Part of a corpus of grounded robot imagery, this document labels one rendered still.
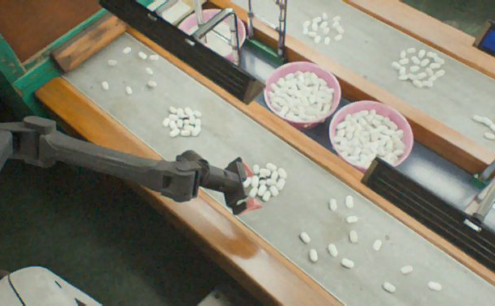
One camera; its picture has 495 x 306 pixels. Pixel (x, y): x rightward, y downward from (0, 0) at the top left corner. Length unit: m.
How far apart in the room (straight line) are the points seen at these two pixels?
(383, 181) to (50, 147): 0.77
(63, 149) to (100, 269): 1.15
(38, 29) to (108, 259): 1.06
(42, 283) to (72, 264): 1.63
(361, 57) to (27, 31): 1.16
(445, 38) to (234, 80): 0.94
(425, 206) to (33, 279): 0.76
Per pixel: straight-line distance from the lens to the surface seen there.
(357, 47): 1.74
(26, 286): 0.60
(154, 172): 1.00
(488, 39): 1.40
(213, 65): 1.19
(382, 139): 1.50
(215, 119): 1.51
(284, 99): 1.56
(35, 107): 1.80
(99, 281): 2.16
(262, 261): 1.25
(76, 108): 1.63
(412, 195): 1.02
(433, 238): 1.36
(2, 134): 1.13
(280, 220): 1.32
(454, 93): 1.69
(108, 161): 1.05
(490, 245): 1.03
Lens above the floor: 1.96
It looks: 59 degrees down
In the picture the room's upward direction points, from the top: 3 degrees counter-clockwise
